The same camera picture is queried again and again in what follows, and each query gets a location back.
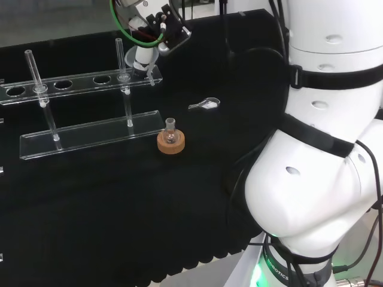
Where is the clear plastic funnel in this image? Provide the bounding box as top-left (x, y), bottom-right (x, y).
top-left (124, 47), bottom-right (160, 87)

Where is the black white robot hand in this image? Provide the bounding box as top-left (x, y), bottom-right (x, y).
top-left (115, 0), bottom-right (193, 73)

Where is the clear acrylic funnel stand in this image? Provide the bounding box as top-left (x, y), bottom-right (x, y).
top-left (0, 37), bottom-right (164, 161)

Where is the small round-bottom glass flask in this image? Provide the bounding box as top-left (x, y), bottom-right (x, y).
top-left (163, 117), bottom-right (180, 145)

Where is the black bench cloth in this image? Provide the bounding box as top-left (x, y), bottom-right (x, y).
top-left (0, 8), bottom-right (290, 287)

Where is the cork ring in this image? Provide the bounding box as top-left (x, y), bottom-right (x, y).
top-left (157, 129), bottom-right (186, 155)

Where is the clear glass weighing funnel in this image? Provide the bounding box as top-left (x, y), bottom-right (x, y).
top-left (188, 97), bottom-right (221, 111)

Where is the green cable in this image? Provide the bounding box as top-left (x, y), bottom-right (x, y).
top-left (109, 0), bottom-right (165, 48)

